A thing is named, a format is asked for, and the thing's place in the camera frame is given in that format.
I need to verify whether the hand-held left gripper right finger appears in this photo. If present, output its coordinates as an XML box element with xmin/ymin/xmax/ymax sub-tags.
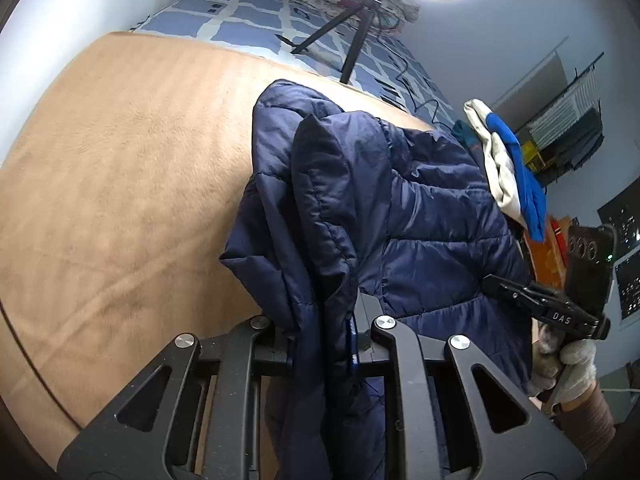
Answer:
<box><xmin>350</xmin><ymin>292</ymin><xmax>586</xmax><ymax>480</ymax></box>

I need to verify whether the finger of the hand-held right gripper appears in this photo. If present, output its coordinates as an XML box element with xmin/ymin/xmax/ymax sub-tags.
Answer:
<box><xmin>482</xmin><ymin>273</ymin><xmax>567</xmax><ymax>302</ymax></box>
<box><xmin>492</xmin><ymin>289</ymin><xmax>562</xmax><ymax>319</ymax></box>

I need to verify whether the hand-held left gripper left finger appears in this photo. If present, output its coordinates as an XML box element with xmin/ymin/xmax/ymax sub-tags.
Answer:
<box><xmin>57</xmin><ymin>315</ymin><xmax>296</xmax><ymax>480</ymax></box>

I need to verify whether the navy puffer jacket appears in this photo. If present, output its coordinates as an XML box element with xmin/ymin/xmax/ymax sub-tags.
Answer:
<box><xmin>219</xmin><ymin>78</ymin><xmax>538</xmax><ymax>480</ymax></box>

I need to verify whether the person's right forearm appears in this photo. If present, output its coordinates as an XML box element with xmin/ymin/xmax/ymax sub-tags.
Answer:
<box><xmin>557</xmin><ymin>382</ymin><xmax>619</xmax><ymax>461</ymax></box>

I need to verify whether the person's right hand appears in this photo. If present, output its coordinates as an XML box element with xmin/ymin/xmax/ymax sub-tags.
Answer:
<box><xmin>527</xmin><ymin>322</ymin><xmax>599</xmax><ymax>406</ymax></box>

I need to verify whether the orange cloth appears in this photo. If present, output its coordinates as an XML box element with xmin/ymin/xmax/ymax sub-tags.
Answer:
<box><xmin>522</xmin><ymin>215</ymin><xmax>573</xmax><ymax>291</ymax></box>

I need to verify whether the folded blue cloth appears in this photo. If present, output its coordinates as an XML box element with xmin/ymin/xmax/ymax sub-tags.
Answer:
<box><xmin>485</xmin><ymin>112</ymin><xmax>550</xmax><ymax>243</ymax></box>

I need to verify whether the folded white cloth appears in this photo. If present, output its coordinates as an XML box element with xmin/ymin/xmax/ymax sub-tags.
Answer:
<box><xmin>462</xmin><ymin>99</ymin><xmax>526</xmax><ymax>223</ymax></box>

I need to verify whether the yellow box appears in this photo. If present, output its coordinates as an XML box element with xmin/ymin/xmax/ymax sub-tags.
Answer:
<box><xmin>520</xmin><ymin>141</ymin><xmax>546</xmax><ymax>173</ymax></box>

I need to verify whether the teal cloth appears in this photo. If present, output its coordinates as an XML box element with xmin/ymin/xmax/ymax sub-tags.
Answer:
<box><xmin>452</xmin><ymin>119</ymin><xmax>481</xmax><ymax>147</ymax></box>

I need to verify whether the beige fleece blanket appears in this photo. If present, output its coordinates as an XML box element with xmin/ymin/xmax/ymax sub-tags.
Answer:
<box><xmin>0</xmin><ymin>31</ymin><xmax>441</xmax><ymax>476</ymax></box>

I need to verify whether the black light tripod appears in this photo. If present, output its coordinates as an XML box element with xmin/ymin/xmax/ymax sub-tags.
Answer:
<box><xmin>276</xmin><ymin>0</ymin><xmax>388</xmax><ymax>85</ymax></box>

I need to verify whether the blue patterned bedsheet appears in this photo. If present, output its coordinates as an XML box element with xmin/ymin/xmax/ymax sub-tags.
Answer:
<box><xmin>129</xmin><ymin>0</ymin><xmax>456</xmax><ymax>131</ymax></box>

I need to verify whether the dark wall poster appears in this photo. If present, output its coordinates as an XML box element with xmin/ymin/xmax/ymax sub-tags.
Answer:
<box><xmin>597</xmin><ymin>191</ymin><xmax>640</xmax><ymax>257</ymax></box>
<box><xmin>615</xmin><ymin>255</ymin><xmax>640</xmax><ymax>321</ymax></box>

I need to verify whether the black wire rack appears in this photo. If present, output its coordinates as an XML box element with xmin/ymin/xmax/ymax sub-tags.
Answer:
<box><xmin>517</xmin><ymin>52</ymin><xmax>606</xmax><ymax>186</ymax></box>

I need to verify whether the thin black cable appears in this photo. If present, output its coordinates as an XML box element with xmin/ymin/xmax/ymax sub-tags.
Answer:
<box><xmin>395</xmin><ymin>55</ymin><xmax>456</xmax><ymax>131</ymax></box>

